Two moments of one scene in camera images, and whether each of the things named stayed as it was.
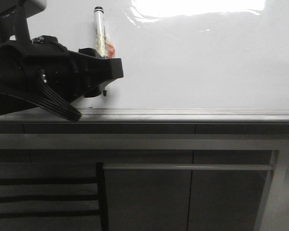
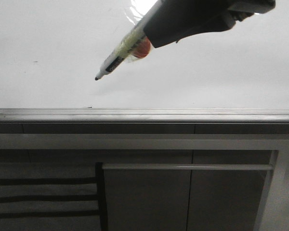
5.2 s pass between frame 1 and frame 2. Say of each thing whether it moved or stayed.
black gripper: moved
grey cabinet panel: stayed
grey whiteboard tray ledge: stayed
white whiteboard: stayed
